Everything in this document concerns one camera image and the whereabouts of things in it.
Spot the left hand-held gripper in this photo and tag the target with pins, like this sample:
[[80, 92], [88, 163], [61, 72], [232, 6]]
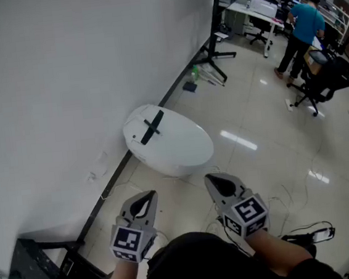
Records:
[[127, 241]]

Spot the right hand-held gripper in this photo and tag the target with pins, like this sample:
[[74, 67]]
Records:
[[247, 214]]

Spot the black squeegee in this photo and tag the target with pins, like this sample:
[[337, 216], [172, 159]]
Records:
[[152, 127]]

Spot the person's right forearm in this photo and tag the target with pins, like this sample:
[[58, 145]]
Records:
[[277, 250]]

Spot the white toilet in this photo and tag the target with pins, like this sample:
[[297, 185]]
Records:
[[174, 142]]

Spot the person's black clothing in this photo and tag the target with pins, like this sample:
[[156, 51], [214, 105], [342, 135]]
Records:
[[212, 265]]

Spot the black power adapter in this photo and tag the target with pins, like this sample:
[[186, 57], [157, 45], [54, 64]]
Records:
[[314, 234]]

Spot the white power strip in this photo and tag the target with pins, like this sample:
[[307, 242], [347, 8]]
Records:
[[289, 105]]

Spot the dark blue box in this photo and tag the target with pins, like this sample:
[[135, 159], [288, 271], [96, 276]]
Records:
[[189, 86]]

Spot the white tubes bundle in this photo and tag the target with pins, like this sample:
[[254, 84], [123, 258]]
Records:
[[212, 75]]

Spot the green bottle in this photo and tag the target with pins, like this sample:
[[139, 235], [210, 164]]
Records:
[[195, 73]]

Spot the black marble stand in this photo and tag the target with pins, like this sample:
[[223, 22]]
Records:
[[36, 268]]

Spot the black partition stand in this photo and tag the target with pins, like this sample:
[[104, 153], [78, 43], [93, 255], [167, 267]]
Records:
[[213, 38]]

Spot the black mesh office chair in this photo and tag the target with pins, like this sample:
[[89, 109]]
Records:
[[326, 76]]

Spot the cardboard box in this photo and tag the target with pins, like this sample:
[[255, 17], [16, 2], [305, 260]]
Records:
[[311, 56]]

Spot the black swivel chair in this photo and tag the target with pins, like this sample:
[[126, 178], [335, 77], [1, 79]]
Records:
[[257, 29]]

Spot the white desk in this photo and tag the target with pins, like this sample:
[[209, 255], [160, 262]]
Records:
[[254, 14]]

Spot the white printer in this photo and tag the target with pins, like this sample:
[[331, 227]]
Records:
[[263, 5]]

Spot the white shelf frame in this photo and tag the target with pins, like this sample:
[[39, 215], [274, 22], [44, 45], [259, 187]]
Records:
[[327, 5]]

